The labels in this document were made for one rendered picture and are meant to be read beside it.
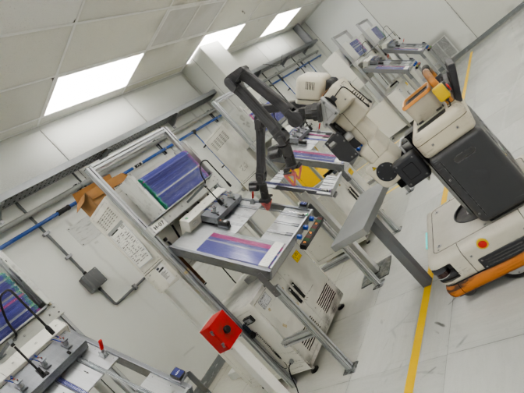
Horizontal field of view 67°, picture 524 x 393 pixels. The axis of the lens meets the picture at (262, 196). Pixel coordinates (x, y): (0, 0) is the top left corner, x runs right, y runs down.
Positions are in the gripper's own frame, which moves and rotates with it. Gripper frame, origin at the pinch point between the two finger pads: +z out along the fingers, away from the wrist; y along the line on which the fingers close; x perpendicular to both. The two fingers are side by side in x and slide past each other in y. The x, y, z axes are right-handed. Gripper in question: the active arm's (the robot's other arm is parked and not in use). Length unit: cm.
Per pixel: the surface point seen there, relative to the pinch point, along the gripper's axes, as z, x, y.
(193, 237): -2, -33, 44
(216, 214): -7.5, -26.6, 23.6
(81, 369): -3, -20, 148
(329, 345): 48, 58, 64
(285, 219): 3.9, 14.9, 6.2
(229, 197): -8.3, -29.3, 0.6
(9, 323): -27, -48, 152
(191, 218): -11, -38, 36
